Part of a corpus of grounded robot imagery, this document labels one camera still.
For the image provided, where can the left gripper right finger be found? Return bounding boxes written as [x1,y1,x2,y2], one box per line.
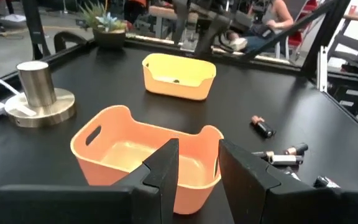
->
[218,139,358,224]

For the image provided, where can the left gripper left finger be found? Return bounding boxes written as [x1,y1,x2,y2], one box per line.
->
[0,138,180,224]

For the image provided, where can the silver battery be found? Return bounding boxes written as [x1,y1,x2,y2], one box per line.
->
[252,151,275,159]
[267,154,305,166]

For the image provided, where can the copper black battery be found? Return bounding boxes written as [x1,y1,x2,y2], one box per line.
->
[250,115,277,139]
[283,142,309,156]

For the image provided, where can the orange plastic bin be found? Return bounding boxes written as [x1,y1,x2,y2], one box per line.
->
[70,105,225,215]

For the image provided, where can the yellow plastic bin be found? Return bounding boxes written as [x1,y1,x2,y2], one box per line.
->
[141,52,217,101]

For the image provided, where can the silver aluminium extrusion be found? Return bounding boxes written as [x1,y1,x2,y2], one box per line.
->
[317,45,329,93]

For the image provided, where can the succulent plant in pot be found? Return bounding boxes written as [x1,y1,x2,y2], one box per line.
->
[79,1,133,50]

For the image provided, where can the round wooden stand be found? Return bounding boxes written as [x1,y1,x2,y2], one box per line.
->
[4,60,76,128]

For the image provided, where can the person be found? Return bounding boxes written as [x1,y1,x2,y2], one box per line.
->
[228,0,295,54]

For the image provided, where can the black equipment stand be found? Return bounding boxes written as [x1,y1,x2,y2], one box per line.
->
[328,30,358,116]

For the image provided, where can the black clamp handle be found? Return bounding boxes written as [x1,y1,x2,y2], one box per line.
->
[53,30,88,54]

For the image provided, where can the black stand post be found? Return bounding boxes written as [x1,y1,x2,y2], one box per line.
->
[22,0,52,60]

